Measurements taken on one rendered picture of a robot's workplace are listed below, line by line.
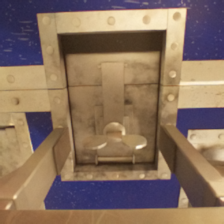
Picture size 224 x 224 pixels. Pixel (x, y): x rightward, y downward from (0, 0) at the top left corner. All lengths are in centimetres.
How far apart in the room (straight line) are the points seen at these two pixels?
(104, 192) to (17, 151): 12
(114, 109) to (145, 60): 6
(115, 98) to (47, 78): 7
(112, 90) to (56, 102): 6
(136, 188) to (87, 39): 17
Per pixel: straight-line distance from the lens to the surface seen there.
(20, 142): 20
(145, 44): 17
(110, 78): 16
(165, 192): 22
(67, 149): 16
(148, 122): 19
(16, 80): 18
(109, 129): 17
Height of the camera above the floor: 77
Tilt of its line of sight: 1 degrees down
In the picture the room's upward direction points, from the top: 89 degrees clockwise
